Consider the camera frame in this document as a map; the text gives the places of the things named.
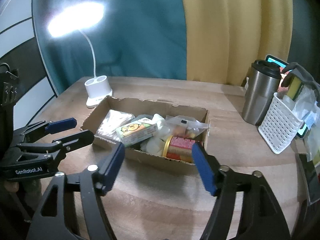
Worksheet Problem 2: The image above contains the cotton swab bag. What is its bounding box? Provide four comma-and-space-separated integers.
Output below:
96, 109, 135, 141

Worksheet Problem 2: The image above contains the cartoon capybara tissue pack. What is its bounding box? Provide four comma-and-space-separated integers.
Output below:
116, 121, 158, 147

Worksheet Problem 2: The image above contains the yellow lid red jar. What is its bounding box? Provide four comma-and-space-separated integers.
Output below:
162, 135, 196, 163

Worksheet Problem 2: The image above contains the clear snack zip bag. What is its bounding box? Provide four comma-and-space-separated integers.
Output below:
165, 115, 209, 139

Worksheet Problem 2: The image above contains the grey knit sock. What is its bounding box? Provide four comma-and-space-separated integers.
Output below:
133, 114, 155, 124

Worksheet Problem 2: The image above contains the white perforated plastic basket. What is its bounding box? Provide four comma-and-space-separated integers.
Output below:
258, 92, 303, 154

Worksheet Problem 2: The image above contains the brown cardboard box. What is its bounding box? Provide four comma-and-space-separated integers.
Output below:
80, 96, 211, 174

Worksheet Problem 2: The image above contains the white desk lamp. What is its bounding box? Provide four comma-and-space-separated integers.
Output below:
47, 1, 113, 108

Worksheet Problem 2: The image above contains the teal curtain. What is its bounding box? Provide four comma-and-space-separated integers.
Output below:
32, 0, 187, 93

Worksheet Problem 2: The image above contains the yellow green sponge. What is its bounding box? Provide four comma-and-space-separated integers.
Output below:
287, 77, 303, 101

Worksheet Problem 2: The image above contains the stainless steel tumbler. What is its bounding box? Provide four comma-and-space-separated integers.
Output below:
242, 60, 281, 126

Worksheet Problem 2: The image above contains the smartphone with lit screen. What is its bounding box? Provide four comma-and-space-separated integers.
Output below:
265, 54, 289, 72

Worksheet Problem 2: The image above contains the yellow curtain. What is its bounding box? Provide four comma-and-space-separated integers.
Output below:
183, 0, 293, 86

